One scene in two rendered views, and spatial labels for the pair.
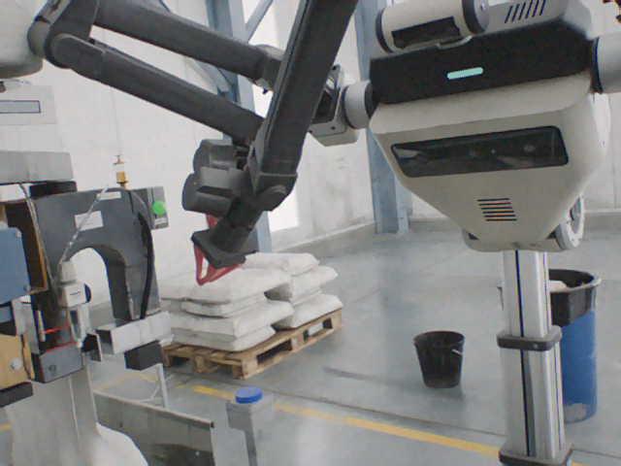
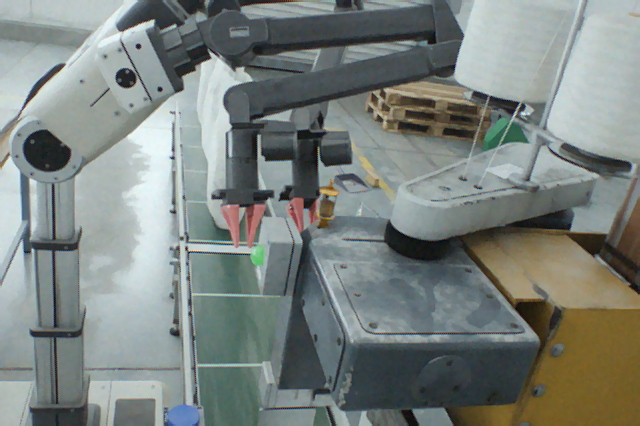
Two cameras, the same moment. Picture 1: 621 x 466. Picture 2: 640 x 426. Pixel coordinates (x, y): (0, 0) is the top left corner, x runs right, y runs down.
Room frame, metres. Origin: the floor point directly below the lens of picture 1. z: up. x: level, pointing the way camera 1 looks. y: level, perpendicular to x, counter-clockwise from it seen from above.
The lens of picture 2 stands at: (1.86, 0.80, 1.69)
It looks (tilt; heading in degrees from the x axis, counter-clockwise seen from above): 24 degrees down; 215
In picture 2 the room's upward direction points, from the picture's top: 11 degrees clockwise
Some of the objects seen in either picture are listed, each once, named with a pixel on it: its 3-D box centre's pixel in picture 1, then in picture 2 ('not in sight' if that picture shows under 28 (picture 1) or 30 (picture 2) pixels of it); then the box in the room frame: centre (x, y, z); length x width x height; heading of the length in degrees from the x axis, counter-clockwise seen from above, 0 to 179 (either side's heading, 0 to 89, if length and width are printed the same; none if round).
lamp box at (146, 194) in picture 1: (147, 208); (277, 256); (1.28, 0.34, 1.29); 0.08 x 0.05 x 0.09; 52
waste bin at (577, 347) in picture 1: (550, 343); not in sight; (2.81, -1.12, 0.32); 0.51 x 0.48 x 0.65; 142
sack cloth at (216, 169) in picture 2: not in sight; (232, 143); (-0.12, -1.15, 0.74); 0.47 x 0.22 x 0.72; 50
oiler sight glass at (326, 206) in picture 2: (120, 172); (327, 203); (1.22, 0.37, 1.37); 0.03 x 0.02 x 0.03; 52
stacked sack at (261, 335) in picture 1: (222, 333); not in sight; (4.10, 0.70, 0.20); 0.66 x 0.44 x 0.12; 52
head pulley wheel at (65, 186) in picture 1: (52, 188); (416, 236); (1.16, 0.49, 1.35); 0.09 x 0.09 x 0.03
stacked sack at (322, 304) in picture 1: (299, 310); not in sight; (4.51, 0.15, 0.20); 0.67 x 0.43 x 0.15; 142
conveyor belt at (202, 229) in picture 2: not in sight; (215, 165); (-0.56, -1.72, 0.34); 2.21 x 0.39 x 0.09; 52
